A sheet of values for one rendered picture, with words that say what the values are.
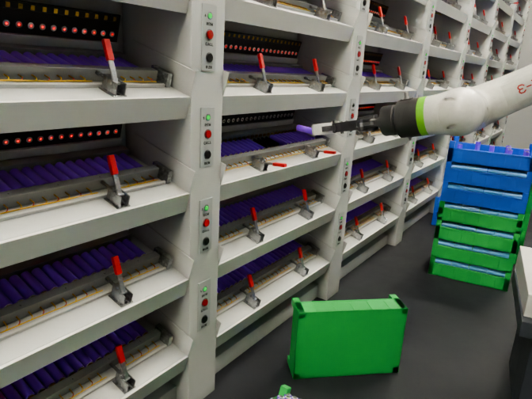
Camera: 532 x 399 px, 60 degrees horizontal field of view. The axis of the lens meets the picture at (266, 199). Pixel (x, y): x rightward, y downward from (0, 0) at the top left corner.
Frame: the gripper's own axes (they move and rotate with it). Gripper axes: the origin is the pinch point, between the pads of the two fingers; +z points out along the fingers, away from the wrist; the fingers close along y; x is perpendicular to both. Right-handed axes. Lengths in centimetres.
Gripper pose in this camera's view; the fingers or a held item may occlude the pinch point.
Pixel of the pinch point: (325, 128)
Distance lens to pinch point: 127.6
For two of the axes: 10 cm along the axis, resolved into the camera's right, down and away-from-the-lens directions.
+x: 1.3, 9.8, 1.5
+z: -8.1, 0.2, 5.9
